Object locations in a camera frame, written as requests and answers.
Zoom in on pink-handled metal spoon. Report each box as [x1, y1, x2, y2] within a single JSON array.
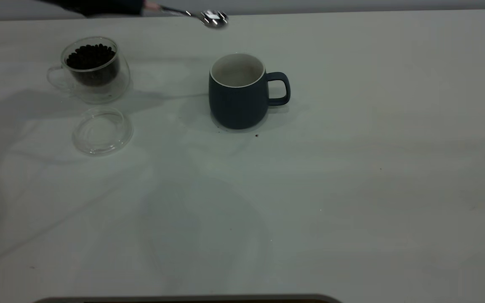
[[144, 2, 229, 29]]

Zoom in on clear double-wall glass cup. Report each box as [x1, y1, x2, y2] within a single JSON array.
[[47, 36, 131, 105]]

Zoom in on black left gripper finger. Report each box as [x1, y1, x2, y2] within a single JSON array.
[[70, 0, 144, 7], [40, 0, 144, 18]]

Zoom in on dark grey ceramic mug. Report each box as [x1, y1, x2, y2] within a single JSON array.
[[208, 53, 291, 130]]

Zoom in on clear round glass lid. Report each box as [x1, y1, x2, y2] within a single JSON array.
[[72, 109, 134, 156]]

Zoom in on dark coffee beans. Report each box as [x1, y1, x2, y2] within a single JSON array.
[[67, 44, 120, 87]]

